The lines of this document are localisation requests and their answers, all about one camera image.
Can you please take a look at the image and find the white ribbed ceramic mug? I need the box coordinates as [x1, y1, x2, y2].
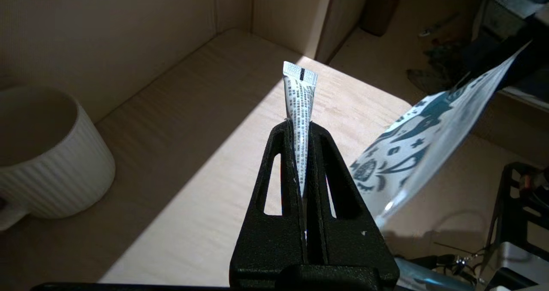
[0, 85, 116, 231]

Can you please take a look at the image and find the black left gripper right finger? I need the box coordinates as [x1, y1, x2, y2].
[305, 121, 400, 283]

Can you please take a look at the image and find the white floral zip pouch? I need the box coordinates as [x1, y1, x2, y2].
[348, 40, 533, 229]

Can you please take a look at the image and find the brown wooden bin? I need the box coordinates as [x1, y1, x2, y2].
[359, 0, 404, 36]

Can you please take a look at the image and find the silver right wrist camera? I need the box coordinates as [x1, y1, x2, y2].
[495, 0, 549, 19]

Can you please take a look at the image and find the black metal frame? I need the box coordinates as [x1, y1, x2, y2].
[489, 162, 549, 257]

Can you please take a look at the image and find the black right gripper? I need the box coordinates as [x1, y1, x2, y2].
[500, 21, 549, 92]

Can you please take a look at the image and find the small white stick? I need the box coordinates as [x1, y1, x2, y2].
[282, 61, 319, 199]

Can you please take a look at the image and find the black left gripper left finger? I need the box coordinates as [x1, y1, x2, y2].
[229, 119, 308, 283]

